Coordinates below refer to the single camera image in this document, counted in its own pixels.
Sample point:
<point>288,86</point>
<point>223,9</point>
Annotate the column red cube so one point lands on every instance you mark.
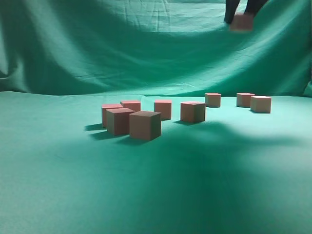
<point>104,108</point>
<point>118,121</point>
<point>261,104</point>
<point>242,23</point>
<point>192,111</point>
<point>244,99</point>
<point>213,100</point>
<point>145,125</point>
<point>134,105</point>

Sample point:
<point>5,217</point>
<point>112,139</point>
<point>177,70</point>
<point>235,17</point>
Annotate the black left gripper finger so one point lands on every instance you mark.
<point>230,9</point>

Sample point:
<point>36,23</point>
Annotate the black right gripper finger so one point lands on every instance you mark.
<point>253,6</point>

